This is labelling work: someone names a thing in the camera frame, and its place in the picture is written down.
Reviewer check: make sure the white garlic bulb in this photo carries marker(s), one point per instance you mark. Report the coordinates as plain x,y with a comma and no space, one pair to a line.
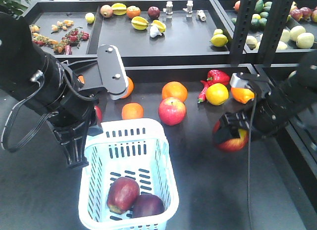
154,31

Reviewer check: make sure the red chili pepper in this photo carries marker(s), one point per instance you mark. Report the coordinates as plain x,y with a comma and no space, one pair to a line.
202,96

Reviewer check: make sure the yellow orange fruit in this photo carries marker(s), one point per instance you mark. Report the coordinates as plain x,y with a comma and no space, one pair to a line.
217,94

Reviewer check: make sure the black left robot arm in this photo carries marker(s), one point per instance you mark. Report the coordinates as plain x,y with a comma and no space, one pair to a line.
36,79

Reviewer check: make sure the dark red apple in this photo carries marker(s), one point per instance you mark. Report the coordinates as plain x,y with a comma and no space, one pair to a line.
147,205

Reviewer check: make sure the large orange with navel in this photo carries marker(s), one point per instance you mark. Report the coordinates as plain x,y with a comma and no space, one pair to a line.
242,95

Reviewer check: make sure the light blue plastic basket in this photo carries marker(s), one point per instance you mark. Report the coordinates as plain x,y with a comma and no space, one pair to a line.
137,149

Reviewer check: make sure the small orange tangerine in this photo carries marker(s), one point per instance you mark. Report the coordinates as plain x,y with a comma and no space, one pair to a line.
132,111

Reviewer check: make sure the large round orange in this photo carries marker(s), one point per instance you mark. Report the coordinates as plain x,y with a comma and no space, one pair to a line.
174,89

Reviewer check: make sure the orange grapefruit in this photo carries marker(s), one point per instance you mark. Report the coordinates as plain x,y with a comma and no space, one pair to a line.
129,89

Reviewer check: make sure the red yellow apple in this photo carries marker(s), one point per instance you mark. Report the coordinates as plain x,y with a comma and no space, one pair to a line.
227,143

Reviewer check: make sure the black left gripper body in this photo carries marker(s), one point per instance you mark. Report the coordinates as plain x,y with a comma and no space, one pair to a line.
76,118

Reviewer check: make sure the black shelf upright post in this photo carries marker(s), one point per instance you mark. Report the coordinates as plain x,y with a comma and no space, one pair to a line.
242,26

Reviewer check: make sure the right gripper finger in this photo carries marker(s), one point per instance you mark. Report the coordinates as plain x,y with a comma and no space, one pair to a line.
229,124

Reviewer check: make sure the dark pink apple left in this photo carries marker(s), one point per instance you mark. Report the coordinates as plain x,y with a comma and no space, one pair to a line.
99,114

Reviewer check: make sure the rear pale peach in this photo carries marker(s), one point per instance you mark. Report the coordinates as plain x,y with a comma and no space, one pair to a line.
293,73

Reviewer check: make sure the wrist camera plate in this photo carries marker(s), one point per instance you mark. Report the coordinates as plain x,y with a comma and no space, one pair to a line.
255,82
112,71

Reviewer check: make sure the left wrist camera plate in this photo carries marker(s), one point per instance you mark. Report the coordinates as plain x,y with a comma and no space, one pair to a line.
112,71

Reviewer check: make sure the pink red apple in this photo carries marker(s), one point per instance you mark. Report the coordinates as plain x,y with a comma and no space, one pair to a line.
171,111

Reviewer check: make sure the red striped apple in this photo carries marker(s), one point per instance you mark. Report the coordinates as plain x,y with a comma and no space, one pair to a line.
122,194

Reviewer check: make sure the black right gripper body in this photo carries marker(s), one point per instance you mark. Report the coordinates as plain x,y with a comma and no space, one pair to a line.
265,116

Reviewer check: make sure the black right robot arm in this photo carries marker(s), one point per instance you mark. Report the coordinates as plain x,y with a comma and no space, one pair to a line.
303,86

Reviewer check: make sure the red bell pepper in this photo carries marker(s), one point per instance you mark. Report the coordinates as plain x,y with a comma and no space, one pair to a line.
216,76

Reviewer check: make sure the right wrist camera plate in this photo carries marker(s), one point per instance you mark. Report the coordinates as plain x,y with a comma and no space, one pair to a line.
255,82

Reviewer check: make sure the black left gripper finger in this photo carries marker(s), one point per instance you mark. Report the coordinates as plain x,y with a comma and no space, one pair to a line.
73,139

